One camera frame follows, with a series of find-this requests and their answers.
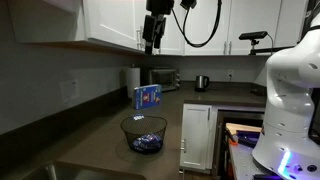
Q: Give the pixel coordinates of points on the white paper towel roll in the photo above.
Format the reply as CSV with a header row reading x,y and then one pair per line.
x,y
132,80

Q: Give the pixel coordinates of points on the steel electric kettle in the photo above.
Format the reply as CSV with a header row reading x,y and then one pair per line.
x,y
201,83

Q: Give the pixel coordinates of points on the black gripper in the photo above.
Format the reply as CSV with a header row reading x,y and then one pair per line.
x,y
156,7

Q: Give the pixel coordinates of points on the white upper cabinets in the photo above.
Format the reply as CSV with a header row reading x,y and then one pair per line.
x,y
119,23

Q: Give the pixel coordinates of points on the blue cereal box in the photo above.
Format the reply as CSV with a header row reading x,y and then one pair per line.
x,y
147,96

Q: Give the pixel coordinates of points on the blue sachets in basket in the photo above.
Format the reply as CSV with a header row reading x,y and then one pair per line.
x,y
150,142

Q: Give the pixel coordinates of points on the black camera on stand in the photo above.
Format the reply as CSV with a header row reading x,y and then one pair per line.
x,y
254,38

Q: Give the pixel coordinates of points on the white lower cabinet door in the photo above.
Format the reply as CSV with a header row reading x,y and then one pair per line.
x,y
195,133

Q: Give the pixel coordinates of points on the black wire mesh basket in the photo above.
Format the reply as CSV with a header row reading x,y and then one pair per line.
x,y
134,129

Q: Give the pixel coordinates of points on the orange black clamp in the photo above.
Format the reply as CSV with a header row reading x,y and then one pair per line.
x,y
231,138

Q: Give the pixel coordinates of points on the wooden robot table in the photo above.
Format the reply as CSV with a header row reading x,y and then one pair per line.
x,y
233,128

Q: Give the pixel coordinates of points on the silver toaster oven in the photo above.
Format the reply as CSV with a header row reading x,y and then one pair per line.
x,y
169,79

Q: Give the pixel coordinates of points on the blue sachet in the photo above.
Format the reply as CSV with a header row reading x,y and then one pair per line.
x,y
138,117

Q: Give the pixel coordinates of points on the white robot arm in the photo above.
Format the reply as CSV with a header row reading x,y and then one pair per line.
x,y
283,146

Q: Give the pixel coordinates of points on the steel sink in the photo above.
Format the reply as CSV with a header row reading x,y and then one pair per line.
x,y
62,171

